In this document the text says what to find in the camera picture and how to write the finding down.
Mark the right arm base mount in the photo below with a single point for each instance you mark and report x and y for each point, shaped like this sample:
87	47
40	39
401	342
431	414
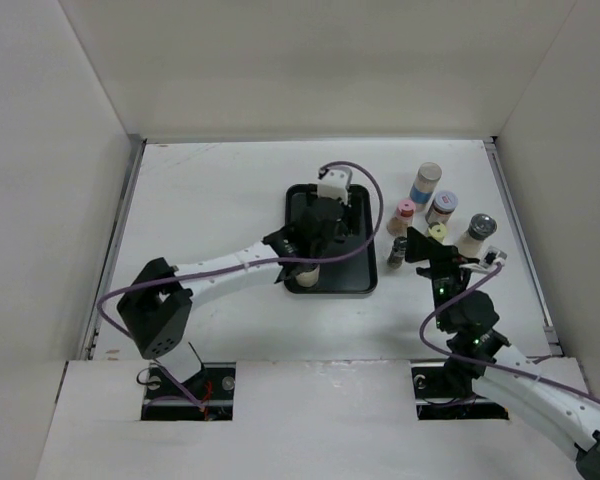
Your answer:
439	399

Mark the brown spice bottle black cap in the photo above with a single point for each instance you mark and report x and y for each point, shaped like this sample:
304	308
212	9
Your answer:
480	228

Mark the tall blue label spice jar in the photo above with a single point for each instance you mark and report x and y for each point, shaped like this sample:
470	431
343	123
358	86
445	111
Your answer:
424	184

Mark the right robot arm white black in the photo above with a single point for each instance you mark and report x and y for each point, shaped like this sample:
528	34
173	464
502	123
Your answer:
483	362

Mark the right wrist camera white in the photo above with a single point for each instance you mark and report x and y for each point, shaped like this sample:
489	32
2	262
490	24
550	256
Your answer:
492	258

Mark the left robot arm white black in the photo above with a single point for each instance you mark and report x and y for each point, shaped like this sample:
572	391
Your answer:
156	311

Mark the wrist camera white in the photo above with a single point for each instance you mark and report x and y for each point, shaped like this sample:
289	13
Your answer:
492	258
333	183

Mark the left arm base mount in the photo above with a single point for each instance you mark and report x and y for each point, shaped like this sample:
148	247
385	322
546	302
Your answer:
207	397

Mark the yellow cap spice bottle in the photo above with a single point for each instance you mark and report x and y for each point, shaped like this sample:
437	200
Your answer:
437	231

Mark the white powder bottle black cap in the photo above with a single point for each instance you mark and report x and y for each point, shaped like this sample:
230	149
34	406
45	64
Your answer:
308	279

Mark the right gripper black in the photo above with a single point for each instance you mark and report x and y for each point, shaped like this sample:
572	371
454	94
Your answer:
419	247

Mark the pink cap spice bottle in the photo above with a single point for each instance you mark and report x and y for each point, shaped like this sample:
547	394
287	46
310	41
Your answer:
402	218

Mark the black rectangular tray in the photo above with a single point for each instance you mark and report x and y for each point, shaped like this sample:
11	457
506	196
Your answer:
354	276

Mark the small black pepper bottle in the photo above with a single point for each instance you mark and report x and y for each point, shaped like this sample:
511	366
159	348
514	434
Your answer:
397	253

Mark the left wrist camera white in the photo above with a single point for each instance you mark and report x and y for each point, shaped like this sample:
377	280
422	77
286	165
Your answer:
333	183

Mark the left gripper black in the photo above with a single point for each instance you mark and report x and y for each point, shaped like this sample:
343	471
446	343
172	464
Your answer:
343	229

